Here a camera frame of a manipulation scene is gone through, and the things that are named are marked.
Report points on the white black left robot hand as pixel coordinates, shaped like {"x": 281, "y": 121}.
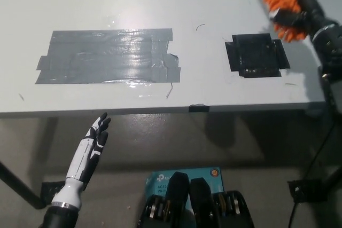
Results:
{"x": 82, "y": 164}

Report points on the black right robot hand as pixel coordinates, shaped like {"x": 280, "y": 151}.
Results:
{"x": 311, "y": 3}

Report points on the black robot legs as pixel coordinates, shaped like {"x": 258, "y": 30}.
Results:
{"x": 196, "y": 201}

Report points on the black table leg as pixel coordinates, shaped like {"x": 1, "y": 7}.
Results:
{"x": 20, "y": 185}

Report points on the black tape square mark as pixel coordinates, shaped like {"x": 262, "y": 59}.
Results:
{"x": 256, "y": 55}

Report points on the teal router box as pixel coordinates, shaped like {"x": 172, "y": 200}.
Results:
{"x": 160, "y": 180}

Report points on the small black tape strip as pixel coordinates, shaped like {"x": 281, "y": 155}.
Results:
{"x": 199, "y": 108}

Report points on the grey duct tape patch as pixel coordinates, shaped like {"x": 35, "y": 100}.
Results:
{"x": 107, "y": 57}

